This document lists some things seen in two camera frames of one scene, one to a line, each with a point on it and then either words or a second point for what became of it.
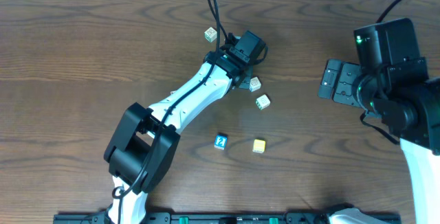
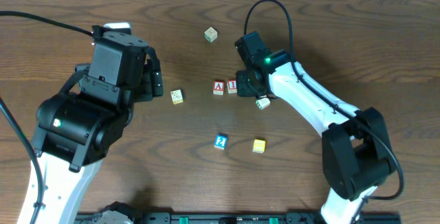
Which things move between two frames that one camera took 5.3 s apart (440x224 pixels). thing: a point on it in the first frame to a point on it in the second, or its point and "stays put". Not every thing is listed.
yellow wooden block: (258, 146) stays put
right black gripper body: (341, 83) to (245, 84)
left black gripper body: (245, 82) to (155, 80)
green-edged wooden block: (262, 102) stays put
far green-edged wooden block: (210, 34) stays put
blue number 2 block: (221, 141) stays put
